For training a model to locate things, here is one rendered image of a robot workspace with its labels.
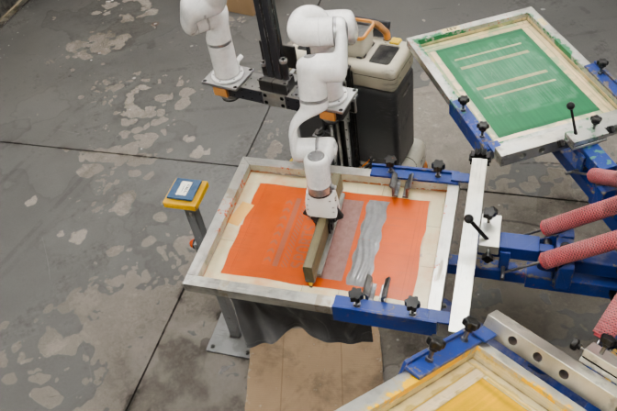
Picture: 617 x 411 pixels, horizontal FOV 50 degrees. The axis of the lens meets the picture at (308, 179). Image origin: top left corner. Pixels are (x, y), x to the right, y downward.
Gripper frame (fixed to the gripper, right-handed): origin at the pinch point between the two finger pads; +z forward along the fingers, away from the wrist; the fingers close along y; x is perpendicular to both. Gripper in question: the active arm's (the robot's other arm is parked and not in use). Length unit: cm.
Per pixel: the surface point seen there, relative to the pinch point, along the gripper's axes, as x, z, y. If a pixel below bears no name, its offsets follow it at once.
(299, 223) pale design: -4.8, 5.1, 10.3
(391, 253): 3.1, 6.0, -22.0
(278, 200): -14.0, 4.2, 20.5
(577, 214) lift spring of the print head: -4, -12, -75
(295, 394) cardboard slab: 3, 99, 22
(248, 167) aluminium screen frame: -24.9, -0.2, 34.8
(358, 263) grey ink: 9.1, 5.9, -12.6
